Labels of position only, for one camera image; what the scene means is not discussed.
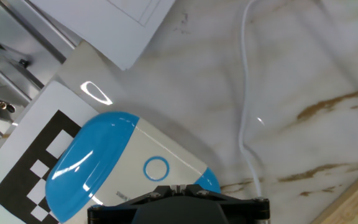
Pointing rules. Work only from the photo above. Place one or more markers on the blue white desk lamp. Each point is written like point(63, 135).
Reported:
point(89, 161)

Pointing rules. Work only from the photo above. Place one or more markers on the printed white paper sheet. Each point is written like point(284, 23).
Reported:
point(104, 25)

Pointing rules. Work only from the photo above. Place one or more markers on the paper sheet with black marker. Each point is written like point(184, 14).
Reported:
point(26, 133)

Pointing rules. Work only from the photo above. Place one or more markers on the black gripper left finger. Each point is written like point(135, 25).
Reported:
point(113, 211)

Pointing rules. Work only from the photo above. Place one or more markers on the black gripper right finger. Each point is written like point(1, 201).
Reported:
point(247, 211)

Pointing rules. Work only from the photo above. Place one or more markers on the wooden test tube rack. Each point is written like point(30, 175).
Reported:
point(353, 205)

